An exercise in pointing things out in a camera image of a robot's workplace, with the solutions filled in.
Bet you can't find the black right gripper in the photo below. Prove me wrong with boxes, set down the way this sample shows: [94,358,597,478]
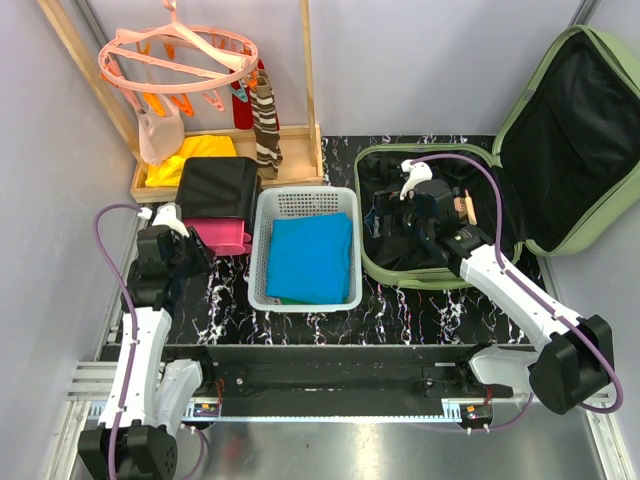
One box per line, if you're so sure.
[364,190,434,242]

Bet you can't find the blue shirt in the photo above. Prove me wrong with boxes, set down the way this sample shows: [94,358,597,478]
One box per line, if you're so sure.
[266,213,353,305]

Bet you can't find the green shirt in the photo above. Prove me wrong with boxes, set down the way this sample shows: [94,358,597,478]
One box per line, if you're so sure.
[270,297,309,305]

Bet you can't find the green hard-shell suitcase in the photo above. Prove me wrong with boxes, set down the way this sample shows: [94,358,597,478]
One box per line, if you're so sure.
[354,25,639,290]

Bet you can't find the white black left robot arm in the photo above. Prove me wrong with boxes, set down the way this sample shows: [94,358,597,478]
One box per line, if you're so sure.
[78,226,216,479]

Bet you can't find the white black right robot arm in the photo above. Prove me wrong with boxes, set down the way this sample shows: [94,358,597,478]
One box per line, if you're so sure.
[365,180,620,414]

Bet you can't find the magenta plastic tray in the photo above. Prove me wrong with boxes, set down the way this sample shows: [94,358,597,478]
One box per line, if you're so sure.
[184,218,252,256]

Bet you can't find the black box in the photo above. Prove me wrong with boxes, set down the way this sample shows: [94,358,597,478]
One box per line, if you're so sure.
[176,156,261,223]

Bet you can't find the beige cosmetic bottle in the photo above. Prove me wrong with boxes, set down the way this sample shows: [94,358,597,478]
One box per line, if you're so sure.
[452,187,478,226]

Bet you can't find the yellow shorts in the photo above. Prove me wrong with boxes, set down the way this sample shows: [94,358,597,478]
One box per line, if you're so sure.
[145,134,238,189]

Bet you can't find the wooden clothes rack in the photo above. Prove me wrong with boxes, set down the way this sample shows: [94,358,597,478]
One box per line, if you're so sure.
[36,0,326,204]

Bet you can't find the white plastic mesh basket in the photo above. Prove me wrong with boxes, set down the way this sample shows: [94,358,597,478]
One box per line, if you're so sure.
[248,186,362,313]

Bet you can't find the pale pink garment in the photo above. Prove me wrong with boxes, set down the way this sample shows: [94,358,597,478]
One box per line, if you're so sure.
[135,94,185,166]

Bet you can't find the brown striped sock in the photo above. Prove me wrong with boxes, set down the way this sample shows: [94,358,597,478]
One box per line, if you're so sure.
[250,69,283,179]

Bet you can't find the orange clothespin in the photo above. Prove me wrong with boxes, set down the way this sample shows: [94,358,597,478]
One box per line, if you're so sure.
[170,94,195,117]

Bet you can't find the red garment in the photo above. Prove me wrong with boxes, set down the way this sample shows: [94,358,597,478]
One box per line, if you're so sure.
[232,78,253,130]

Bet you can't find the teal clothespin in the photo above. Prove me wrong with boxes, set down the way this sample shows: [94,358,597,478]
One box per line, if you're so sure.
[229,82,248,103]

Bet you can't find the pink round clip hanger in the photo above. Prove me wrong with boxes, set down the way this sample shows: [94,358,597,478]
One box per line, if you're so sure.
[98,1,259,116]

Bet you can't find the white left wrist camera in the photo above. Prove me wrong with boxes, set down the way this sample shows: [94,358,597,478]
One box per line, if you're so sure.
[137,202,190,238]

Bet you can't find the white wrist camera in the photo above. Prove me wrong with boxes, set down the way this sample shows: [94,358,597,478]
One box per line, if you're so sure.
[399,159,433,201]
[137,202,190,238]

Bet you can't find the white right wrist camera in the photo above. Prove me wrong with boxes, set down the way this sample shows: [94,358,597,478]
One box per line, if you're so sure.
[399,159,433,201]

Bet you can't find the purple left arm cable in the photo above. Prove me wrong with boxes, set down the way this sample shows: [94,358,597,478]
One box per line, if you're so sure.
[93,203,209,480]

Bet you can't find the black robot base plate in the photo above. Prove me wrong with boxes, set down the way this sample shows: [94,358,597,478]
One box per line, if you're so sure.
[97,342,561,421]

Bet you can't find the aluminium frame rail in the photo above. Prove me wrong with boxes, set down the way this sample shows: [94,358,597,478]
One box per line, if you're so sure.
[44,359,635,479]

